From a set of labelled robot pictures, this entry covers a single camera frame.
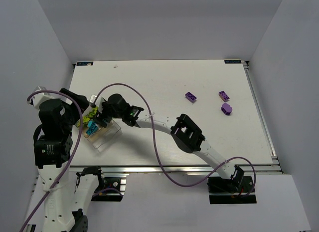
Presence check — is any blue corner label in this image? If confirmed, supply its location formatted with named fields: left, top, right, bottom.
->
left=224, top=59, right=242, bottom=64
left=76, top=61, right=93, bottom=66

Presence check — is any long cyan lego brick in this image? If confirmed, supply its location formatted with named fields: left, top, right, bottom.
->
left=86, top=121, right=99, bottom=136

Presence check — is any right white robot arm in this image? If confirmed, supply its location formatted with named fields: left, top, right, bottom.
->
left=91, top=94, right=244, bottom=192

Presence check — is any purple round lego piece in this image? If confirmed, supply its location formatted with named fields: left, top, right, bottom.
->
left=221, top=103, right=233, bottom=116

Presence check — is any long green lego brick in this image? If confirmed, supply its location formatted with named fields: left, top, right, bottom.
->
left=82, top=107, right=98, bottom=129

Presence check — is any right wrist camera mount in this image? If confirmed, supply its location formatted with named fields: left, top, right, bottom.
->
left=89, top=94, right=105, bottom=112

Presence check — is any right blue corner label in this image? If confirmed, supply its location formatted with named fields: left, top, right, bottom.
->
left=224, top=59, right=242, bottom=64

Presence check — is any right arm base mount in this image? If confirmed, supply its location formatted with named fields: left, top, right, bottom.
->
left=207, top=176, right=257, bottom=205

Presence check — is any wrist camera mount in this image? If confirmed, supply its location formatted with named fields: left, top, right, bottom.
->
left=89, top=94, right=105, bottom=112
left=27, top=92, right=54, bottom=110

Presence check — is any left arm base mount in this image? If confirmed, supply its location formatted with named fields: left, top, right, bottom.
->
left=75, top=166, right=123, bottom=202

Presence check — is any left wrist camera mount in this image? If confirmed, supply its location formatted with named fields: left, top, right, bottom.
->
left=27, top=92, right=54, bottom=110

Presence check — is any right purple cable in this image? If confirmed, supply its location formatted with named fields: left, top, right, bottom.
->
left=96, top=83, right=257, bottom=198

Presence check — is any purple lego brick upside-down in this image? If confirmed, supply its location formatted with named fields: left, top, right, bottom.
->
left=185, top=92, right=197, bottom=103

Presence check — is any clear plastic sorting container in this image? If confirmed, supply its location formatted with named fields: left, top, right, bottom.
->
left=82, top=108, right=122, bottom=153

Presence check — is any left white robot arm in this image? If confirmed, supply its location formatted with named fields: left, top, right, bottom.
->
left=29, top=87, right=105, bottom=232

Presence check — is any purple printed lego brick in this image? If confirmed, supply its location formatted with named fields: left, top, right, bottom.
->
left=218, top=91, right=230, bottom=102

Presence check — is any left blue corner label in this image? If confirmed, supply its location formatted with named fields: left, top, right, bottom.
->
left=76, top=61, right=93, bottom=66

